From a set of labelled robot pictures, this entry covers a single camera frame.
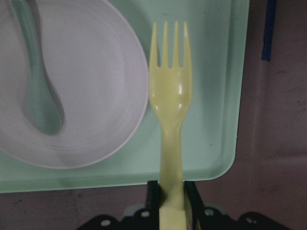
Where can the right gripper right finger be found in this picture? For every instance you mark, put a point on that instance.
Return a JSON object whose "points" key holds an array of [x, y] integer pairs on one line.
{"points": [[209, 218]]}

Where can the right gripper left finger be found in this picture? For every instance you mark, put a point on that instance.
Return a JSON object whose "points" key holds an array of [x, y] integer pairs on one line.
{"points": [[146, 218]]}

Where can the yellow plastic fork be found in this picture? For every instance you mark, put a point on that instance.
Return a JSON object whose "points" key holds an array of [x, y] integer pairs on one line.
{"points": [[170, 96]]}

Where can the teal plastic spoon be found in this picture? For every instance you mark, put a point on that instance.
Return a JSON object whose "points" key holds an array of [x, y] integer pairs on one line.
{"points": [[41, 107]]}

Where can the white round plate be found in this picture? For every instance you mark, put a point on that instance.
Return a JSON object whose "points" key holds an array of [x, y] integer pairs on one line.
{"points": [[98, 70]]}

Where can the light green tray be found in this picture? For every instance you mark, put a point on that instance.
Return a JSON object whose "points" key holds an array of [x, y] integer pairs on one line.
{"points": [[217, 31]]}

